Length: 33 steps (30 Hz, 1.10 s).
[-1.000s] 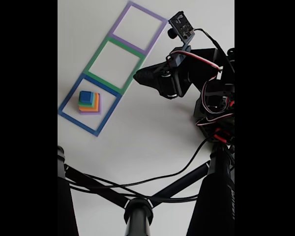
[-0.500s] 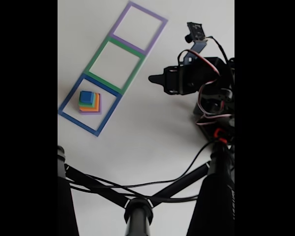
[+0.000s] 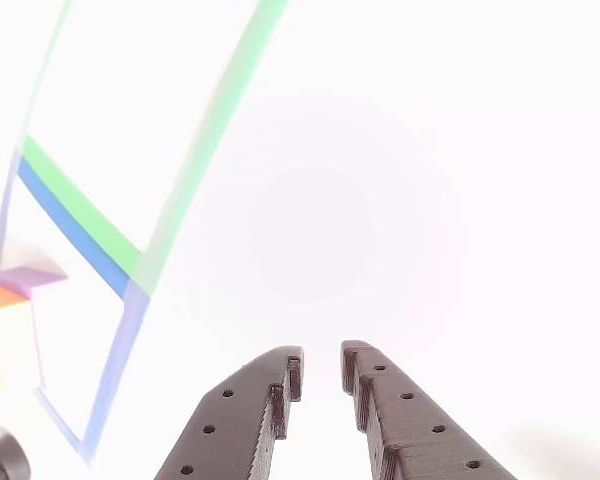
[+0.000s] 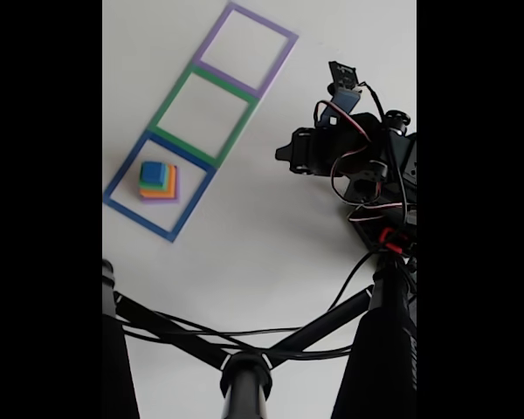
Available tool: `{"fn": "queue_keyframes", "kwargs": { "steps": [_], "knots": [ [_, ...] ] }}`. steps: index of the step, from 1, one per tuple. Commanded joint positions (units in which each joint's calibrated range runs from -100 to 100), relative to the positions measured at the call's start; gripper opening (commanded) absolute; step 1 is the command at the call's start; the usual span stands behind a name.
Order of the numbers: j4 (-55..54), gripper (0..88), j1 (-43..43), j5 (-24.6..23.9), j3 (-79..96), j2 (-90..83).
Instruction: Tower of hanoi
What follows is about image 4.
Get small blue cube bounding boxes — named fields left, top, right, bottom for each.
left=140, top=161, right=163, bottom=183

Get orange block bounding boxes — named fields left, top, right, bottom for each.
left=139, top=164, right=177, bottom=198

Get blue square frame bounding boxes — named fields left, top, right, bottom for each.
left=103, top=130, right=218, bottom=244

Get green cube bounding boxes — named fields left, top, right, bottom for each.
left=138, top=163, right=170, bottom=192

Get purple square frame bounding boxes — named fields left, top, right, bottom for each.
left=193, top=1, right=299, bottom=100

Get servo wire loop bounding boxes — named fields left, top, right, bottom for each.
left=314, top=99, right=382, bottom=206

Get red clamp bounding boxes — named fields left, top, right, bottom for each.
left=378, top=227, right=411, bottom=254

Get green square frame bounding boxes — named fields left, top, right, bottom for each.
left=147, top=64, right=259, bottom=170

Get black cable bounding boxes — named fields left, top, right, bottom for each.
left=121, top=82, right=410, bottom=346
left=117, top=305, right=357, bottom=361

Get large purple block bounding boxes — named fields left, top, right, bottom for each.
left=139, top=168, right=181, bottom=205

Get black tripod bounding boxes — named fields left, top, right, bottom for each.
left=102, top=257, right=417, bottom=419

